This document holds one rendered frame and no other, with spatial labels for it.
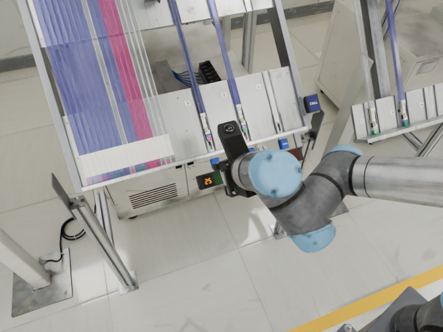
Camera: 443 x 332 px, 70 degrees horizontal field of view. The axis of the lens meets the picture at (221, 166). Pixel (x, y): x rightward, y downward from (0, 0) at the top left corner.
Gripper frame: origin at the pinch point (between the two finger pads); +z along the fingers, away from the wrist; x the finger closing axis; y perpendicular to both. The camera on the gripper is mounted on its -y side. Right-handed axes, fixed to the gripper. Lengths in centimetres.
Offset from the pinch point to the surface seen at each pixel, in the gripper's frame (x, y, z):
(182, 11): 2.4, -43.3, 9.3
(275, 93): 23.7, -14.8, 9.6
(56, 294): -70, 38, 68
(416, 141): 104, 19, 44
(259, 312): 8, 67, 44
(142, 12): -8.6, -44.7, 9.3
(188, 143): -6.1, -7.3, 9.6
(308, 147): 34.3, 4.5, 18.4
